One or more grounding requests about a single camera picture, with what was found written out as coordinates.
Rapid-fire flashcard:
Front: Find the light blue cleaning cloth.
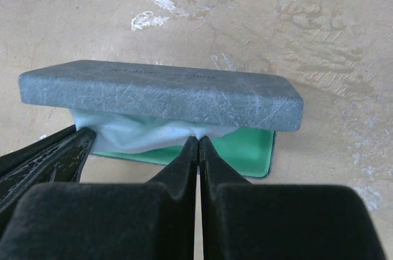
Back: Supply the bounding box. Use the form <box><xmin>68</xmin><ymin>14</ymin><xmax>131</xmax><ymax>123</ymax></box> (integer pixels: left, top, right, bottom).
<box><xmin>70</xmin><ymin>109</ymin><xmax>238</xmax><ymax>154</ymax></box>

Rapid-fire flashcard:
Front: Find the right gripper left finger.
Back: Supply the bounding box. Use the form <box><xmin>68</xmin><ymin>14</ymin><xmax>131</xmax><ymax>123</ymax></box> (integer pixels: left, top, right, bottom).
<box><xmin>1</xmin><ymin>137</ymin><xmax>198</xmax><ymax>259</ymax></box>

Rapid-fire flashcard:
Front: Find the grey glasses case green lining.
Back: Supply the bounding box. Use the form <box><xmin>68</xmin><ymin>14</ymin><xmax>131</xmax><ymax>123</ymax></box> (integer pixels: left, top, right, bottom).
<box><xmin>18</xmin><ymin>60</ymin><xmax>304</xmax><ymax>178</ymax></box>

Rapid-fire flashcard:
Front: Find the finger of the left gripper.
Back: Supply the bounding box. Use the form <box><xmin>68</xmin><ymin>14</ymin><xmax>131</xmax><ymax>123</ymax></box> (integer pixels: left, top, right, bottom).
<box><xmin>1</xmin><ymin>128</ymin><xmax>96</xmax><ymax>211</ymax></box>
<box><xmin>1</xmin><ymin>125</ymin><xmax>76</xmax><ymax>168</ymax></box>

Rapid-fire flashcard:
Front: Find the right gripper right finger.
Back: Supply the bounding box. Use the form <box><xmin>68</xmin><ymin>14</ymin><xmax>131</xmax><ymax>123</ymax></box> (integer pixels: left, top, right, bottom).
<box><xmin>199</xmin><ymin>137</ymin><xmax>386</xmax><ymax>259</ymax></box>

